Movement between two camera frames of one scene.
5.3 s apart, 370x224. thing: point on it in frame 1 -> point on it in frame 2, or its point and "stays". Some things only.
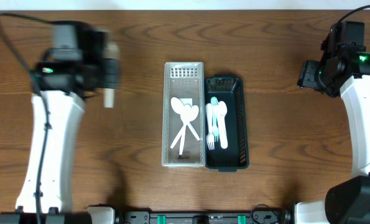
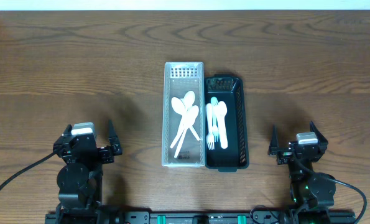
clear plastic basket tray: x=185 y=80 stays
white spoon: x=222 y=111 stays
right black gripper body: x=317 y=76 -> x=285 y=157
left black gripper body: x=111 y=73 -> x=87 y=149
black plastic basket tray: x=230 y=89 stays
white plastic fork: x=214 y=102 stays
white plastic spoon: x=178 y=107 stays
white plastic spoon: x=112 y=51 -> x=189 y=100
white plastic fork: x=210 y=137 stays
